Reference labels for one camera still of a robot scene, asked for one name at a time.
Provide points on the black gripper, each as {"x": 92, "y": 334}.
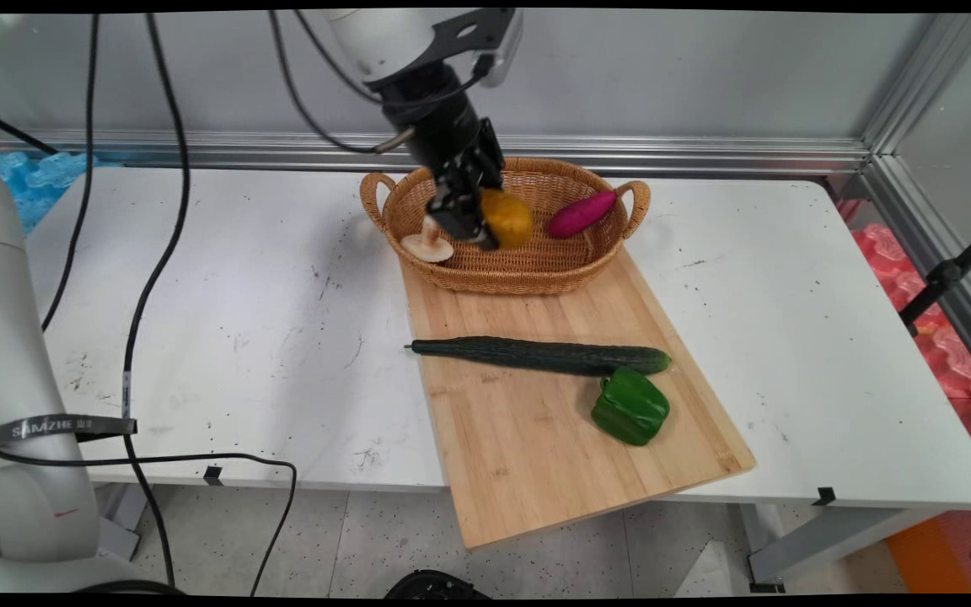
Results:
{"x": 439, "y": 122}

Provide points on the yellow orange fruit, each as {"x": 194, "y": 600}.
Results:
{"x": 509, "y": 219}

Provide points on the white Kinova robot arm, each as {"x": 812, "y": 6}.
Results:
{"x": 376, "y": 38}

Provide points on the white mushroom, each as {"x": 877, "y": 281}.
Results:
{"x": 428, "y": 245}

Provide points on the purple sweet potato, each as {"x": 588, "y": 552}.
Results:
{"x": 580, "y": 214}

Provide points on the long dark green cucumber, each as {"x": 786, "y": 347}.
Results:
{"x": 536, "y": 355}

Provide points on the wooden cutting board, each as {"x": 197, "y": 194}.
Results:
{"x": 536, "y": 421}

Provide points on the green bell pepper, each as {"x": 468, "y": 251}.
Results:
{"x": 630, "y": 408}

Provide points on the black table edge clip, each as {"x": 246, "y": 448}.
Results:
{"x": 824, "y": 496}
{"x": 213, "y": 475}

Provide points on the black round object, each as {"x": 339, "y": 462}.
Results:
{"x": 435, "y": 585}

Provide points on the blue foam sheet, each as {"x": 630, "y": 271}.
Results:
{"x": 39, "y": 185}

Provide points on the black tripod stand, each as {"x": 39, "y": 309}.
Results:
{"x": 945, "y": 274}

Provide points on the pink foam sheet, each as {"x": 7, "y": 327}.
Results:
{"x": 945, "y": 354}

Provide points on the orange mat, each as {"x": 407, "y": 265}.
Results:
{"x": 936, "y": 552}

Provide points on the wrist camera with black bracket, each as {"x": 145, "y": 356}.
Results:
{"x": 498, "y": 51}

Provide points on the aluminium frame rail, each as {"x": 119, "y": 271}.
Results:
{"x": 620, "y": 152}

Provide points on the aluminium frame post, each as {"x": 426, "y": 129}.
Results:
{"x": 924, "y": 93}

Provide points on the white table leg frame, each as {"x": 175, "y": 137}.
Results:
{"x": 119, "y": 514}
{"x": 823, "y": 539}

